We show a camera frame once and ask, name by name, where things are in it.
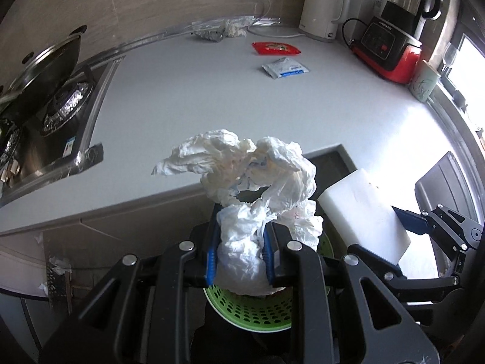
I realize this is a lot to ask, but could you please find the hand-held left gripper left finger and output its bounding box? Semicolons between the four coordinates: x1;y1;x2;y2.
38;203;224;364

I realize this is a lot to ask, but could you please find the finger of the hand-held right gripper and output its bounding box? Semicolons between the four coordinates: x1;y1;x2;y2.
346;243;465;306
391;204;485;253

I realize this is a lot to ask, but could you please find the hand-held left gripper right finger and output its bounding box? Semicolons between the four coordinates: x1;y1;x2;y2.
263;220;442;364

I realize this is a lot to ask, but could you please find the green plastic basket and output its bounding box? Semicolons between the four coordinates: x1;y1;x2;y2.
202;231;336;332

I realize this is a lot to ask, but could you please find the white foam block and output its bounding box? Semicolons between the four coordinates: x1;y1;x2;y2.
317;167;412;266

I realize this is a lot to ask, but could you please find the large white tissue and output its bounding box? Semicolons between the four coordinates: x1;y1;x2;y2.
152;128;324;296

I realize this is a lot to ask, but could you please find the dark grey plastic panel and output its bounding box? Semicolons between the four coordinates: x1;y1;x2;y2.
414;151;472;217

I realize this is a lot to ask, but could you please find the pale green ceramic cup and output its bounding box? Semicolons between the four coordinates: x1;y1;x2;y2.
408;59;441;103

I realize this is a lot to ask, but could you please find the perforated metal panel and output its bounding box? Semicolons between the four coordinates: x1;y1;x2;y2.
47;269;71;308

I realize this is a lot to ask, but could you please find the wine glass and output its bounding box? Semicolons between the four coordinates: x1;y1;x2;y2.
440;42;461;76

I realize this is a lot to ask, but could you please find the red black blender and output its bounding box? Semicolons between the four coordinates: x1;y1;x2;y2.
350;0;444;84

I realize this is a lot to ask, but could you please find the steel gas stove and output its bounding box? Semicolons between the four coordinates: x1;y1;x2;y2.
0;59;116;205

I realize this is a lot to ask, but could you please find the white blue flat packet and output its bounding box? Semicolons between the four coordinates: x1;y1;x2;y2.
261;57;309;80

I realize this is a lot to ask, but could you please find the foil burner liner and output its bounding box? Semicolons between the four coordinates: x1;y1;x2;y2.
40;81;95;137
0;121;21;175

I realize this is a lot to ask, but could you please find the red snack packet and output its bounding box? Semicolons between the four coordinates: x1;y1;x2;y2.
252;42;302;56

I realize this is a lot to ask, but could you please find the crumpled silver foil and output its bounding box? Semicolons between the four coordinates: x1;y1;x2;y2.
191;26;224;42

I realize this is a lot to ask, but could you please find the white electric kettle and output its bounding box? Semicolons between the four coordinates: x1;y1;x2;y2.
299;0;353;42

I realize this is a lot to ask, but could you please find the black wok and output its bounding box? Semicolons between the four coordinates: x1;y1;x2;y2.
0;25;88;122

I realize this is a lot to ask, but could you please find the black power cable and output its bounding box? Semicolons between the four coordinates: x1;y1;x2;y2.
341;18;370;48

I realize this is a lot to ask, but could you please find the white power cable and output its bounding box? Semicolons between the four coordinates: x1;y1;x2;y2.
233;0;307;39

